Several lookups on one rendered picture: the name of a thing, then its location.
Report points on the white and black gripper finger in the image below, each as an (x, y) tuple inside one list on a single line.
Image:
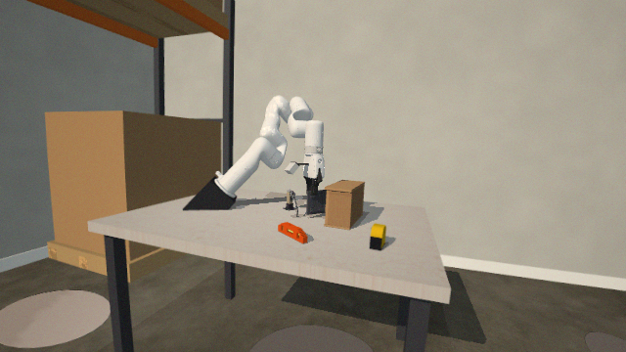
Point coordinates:
[(308, 183), (315, 184)]

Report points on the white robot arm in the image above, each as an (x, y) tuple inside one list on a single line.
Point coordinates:
[(272, 145)]

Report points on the orange torpedo level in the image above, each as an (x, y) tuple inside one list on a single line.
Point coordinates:
[(293, 232)]

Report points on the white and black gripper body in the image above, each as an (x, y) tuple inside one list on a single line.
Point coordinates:
[(315, 161)]

